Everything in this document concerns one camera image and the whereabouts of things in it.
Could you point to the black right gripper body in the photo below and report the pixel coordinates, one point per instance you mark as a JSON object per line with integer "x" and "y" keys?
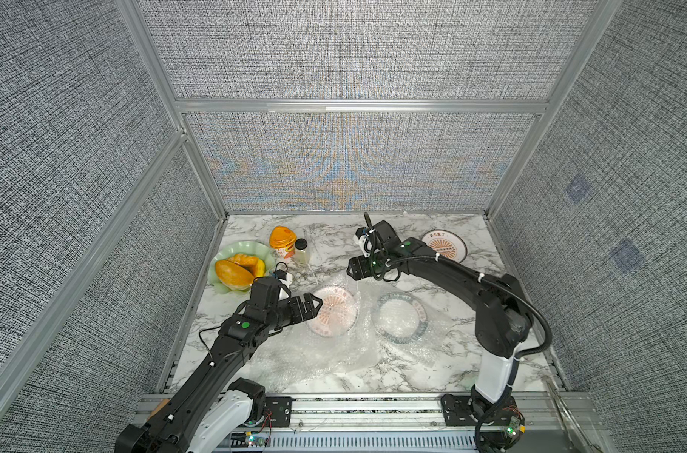
{"x": 369, "y": 266}

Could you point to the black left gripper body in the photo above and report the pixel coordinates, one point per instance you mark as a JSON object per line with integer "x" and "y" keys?
{"x": 285, "y": 313}

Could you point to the orange sunburst dinner plate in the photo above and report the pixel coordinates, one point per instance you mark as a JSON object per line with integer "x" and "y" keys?
{"x": 447, "y": 244}

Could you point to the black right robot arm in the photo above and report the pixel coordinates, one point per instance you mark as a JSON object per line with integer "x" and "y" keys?
{"x": 507, "y": 326}

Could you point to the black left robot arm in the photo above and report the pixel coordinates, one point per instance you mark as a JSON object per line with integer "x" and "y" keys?
{"x": 172, "y": 428}

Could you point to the yellow toy banana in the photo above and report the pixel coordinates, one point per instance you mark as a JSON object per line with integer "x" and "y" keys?
{"x": 260, "y": 268}

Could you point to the teal rimmed wrapped plate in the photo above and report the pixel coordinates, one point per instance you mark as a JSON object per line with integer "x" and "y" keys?
{"x": 400, "y": 318}

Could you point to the small orange bread roll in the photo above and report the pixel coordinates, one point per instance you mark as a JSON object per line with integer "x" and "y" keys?
{"x": 245, "y": 261}

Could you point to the black capped spice jar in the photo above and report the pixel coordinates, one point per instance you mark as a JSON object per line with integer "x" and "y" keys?
{"x": 301, "y": 252}

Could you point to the large orange bread loaf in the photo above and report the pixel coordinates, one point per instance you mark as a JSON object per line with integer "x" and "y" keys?
{"x": 233, "y": 276}

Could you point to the orange lidded cup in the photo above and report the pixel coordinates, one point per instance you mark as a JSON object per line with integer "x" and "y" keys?
{"x": 282, "y": 241}

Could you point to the light green scalloped plate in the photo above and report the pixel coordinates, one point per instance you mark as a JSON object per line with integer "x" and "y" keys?
{"x": 263, "y": 252}

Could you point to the green circuit board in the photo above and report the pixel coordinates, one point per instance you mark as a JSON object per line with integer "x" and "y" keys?
{"x": 249, "y": 440}

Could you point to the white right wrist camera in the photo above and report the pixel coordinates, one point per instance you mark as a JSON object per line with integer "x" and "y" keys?
{"x": 366, "y": 238}

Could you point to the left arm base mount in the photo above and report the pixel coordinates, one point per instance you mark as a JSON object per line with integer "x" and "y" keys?
{"x": 267, "y": 411}

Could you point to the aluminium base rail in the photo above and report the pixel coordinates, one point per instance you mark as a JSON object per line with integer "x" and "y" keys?
{"x": 555, "y": 422}

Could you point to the aluminium cage frame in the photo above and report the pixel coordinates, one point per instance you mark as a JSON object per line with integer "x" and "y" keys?
{"x": 88, "y": 122}

